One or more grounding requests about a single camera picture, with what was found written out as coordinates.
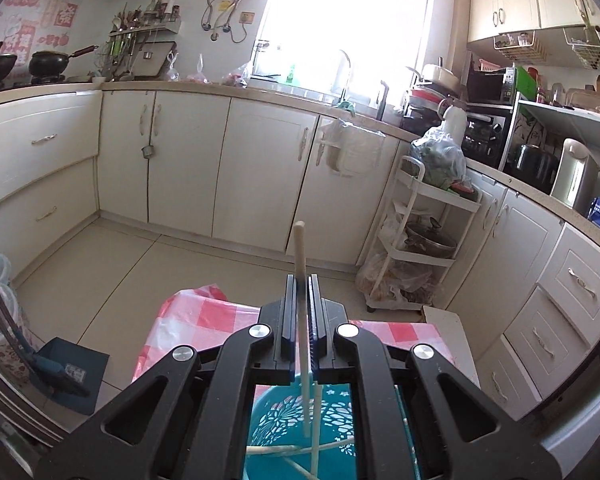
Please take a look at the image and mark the wall utensil rack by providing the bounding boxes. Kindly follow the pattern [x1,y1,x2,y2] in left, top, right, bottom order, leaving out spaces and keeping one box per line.
[100,0,183,78]

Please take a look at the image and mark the steel pot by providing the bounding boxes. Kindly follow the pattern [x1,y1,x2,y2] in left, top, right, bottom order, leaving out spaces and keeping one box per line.
[404,217,460,261]

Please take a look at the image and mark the black microwave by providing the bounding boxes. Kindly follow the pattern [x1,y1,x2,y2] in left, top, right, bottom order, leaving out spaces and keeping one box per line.
[467,67,517,106]

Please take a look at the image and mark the bundle of wooden chopsticks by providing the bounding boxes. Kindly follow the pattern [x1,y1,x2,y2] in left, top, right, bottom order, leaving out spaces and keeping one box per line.
[245,384,357,480]

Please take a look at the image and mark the white table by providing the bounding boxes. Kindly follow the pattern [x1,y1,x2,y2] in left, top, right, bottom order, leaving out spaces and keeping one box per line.
[422,305,481,391]

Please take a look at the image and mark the white counter shelf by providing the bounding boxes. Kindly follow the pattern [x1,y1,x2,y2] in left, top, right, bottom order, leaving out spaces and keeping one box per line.
[497,92,600,211]

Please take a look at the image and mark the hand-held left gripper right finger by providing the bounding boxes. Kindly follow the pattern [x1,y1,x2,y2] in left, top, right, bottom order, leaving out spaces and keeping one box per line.
[307,274,563,480]

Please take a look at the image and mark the red wall stickers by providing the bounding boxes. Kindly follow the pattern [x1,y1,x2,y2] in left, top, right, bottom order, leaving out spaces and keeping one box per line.
[0,0,83,78]

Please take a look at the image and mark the blue plastic basket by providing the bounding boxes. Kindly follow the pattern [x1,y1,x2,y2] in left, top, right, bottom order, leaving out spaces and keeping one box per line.
[242,382,423,480]

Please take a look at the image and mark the black rice cooker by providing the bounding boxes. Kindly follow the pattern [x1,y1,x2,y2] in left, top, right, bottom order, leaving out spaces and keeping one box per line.
[510,142,561,193]

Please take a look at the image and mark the white storage trolley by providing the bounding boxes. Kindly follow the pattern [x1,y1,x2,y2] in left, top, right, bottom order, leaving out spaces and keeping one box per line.
[365,155,483,311]

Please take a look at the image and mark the chrome faucet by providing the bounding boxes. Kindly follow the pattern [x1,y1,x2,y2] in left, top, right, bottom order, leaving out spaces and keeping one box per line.
[337,49,353,106]

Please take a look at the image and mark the beige kitchen countertop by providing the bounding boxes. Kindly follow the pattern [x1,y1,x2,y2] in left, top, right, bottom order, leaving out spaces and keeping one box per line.
[0,80,600,233]

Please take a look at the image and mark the wooden chopstick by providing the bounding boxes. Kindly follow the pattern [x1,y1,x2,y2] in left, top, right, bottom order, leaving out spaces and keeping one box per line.
[295,221,313,438]

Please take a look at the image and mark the cream base cabinets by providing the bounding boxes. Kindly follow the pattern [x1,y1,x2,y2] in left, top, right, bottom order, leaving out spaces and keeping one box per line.
[0,87,600,411]

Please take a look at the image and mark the bright window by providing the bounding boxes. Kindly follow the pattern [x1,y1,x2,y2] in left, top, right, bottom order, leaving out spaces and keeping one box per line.
[252,0,436,96]

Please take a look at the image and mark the grey sliding glass door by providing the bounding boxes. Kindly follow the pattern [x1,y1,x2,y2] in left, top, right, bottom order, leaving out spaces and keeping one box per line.
[0,230,76,461]

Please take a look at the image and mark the white hanging bin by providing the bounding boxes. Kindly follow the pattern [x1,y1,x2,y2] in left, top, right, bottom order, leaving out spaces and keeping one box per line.
[315,115,387,178]

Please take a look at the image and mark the plastic bag of vegetables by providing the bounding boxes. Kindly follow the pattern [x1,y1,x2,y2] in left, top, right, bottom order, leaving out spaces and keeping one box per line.
[409,127,468,191]

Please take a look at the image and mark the beige thermo pot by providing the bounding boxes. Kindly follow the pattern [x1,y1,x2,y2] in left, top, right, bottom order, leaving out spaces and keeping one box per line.
[550,137,600,213]

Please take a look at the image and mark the red checkered plastic tablecloth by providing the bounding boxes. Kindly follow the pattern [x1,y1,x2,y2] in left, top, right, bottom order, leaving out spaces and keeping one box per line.
[130,284,456,401]

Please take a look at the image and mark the black toaster oven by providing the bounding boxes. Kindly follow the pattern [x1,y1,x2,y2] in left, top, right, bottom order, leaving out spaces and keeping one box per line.
[462,105,513,168]

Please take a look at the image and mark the blue dustpan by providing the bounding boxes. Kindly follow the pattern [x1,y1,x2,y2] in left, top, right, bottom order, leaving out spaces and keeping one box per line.
[27,336,111,416]

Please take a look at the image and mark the white wire basket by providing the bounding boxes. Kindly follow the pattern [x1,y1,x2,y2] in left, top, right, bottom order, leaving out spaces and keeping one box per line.
[492,30,548,66]
[562,25,600,71]

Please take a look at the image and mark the crumpled plastic bags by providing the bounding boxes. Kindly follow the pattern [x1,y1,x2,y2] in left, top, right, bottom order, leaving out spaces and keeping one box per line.
[355,250,438,311]

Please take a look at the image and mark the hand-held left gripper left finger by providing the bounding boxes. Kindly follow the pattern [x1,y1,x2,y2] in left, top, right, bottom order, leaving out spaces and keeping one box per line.
[32,274,301,480]

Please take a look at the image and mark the white thermos jug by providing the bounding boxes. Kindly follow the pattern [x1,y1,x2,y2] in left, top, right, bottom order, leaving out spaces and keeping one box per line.
[439,100,468,153]

